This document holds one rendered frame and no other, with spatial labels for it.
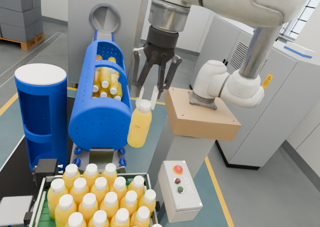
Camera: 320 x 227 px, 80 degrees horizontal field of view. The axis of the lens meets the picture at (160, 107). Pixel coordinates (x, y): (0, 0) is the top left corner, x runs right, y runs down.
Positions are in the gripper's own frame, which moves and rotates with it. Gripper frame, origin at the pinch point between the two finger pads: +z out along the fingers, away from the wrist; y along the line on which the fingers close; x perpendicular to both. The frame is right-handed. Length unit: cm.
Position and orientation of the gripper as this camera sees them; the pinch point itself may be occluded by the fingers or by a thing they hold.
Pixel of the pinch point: (146, 97)
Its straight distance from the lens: 57.5
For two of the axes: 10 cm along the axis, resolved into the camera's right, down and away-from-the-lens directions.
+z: -2.5, 8.1, 5.4
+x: 2.2, 5.9, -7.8
